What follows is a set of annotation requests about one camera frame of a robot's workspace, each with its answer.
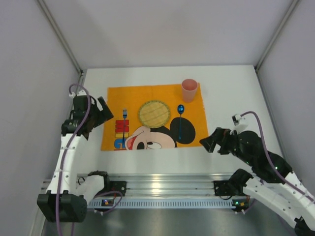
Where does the blue metal fork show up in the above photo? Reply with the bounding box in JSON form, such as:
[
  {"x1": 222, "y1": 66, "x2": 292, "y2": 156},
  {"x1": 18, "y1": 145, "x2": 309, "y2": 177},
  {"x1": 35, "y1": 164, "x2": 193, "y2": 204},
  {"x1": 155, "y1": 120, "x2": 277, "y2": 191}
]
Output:
[{"x1": 122, "y1": 109, "x2": 127, "y2": 145}]

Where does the orange cartoon print cloth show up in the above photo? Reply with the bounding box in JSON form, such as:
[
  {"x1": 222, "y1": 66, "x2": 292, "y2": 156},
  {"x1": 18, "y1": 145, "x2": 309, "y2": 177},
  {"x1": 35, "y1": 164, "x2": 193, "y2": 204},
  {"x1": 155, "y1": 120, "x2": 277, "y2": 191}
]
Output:
[{"x1": 101, "y1": 84, "x2": 208, "y2": 151}]

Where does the yellow woven round plate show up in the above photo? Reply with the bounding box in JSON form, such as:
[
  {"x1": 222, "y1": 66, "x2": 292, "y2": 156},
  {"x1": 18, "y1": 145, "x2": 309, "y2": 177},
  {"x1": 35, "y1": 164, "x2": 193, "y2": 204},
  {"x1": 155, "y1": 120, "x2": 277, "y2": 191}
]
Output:
[{"x1": 138, "y1": 100, "x2": 171, "y2": 128}]

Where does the blue metal spoon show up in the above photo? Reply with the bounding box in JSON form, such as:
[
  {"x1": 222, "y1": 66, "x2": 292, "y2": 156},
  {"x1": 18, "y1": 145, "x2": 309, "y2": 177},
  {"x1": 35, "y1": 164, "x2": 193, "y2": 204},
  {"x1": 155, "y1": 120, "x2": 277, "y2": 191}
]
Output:
[{"x1": 177, "y1": 104, "x2": 185, "y2": 140}]

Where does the pink plastic cup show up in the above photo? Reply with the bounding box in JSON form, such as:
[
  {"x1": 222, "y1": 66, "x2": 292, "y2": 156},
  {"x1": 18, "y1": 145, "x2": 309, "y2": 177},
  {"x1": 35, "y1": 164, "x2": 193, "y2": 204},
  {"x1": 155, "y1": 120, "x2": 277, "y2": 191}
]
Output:
[{"x1": 182, "y1": 79, "x2": 198, "y2": 103}]

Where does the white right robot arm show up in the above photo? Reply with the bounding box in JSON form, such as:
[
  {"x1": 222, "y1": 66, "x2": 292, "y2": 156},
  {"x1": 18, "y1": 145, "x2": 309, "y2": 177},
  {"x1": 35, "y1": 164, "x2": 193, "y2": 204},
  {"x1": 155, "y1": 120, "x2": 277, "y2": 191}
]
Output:
[{"x1": 199, "y1": 112, "x2": 315, "y2": 236}]

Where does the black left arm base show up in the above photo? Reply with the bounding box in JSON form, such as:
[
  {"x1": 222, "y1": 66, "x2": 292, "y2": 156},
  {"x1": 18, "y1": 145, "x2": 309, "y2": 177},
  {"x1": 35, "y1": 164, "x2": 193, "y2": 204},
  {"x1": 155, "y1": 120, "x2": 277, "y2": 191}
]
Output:
[{"x1": 95, "y1": 180, "x2": 127, "y2": 197}]

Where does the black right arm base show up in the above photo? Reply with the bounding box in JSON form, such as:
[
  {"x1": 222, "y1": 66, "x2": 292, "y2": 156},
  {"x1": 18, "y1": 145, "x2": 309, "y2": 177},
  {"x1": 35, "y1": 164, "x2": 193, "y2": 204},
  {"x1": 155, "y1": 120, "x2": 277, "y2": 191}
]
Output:
[{"x1": 213, "y1": 180, "x2": 245, "y2": 200}]

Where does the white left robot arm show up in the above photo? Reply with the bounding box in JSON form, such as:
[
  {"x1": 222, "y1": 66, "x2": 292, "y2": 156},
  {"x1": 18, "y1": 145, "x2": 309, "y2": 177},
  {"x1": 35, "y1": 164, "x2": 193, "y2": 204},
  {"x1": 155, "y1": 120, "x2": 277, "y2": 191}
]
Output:
[{"x1": 37, "y1": 95, "x2": 114, "y2": 223}]

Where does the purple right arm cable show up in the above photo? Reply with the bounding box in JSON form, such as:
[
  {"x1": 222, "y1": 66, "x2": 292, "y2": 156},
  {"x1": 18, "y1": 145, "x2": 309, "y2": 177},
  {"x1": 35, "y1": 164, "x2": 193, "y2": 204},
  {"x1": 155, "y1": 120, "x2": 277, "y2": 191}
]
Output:
[{"x1": 240, "y1": 111, "x2": 315, "y2": 236}]

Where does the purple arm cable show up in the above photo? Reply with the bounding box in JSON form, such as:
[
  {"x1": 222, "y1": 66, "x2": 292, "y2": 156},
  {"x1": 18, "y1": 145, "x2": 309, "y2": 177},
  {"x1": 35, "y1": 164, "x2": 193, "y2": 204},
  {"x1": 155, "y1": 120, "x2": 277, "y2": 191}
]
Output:
[
  {"x1": 240, "y1": 111, "x2": 315, "y2": 236},
  {"x1": 56, "y1": 83, "x2": 123, "y2": 236}
]

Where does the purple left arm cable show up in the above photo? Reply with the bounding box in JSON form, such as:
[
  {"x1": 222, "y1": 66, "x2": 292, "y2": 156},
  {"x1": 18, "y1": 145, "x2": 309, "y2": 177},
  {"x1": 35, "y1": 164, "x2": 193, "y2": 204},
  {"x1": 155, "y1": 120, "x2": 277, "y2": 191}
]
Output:
[{"x1": 56, "y1": 83, "x2": 123, "y2": 236}]

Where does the aluminium mounting rail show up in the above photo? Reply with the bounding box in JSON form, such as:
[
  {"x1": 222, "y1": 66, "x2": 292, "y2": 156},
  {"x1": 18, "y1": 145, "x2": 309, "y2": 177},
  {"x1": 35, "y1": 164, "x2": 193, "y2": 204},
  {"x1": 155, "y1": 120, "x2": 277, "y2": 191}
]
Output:
[{"x1": 39, "y1": 173, "x2": 308, "y2": 209}]

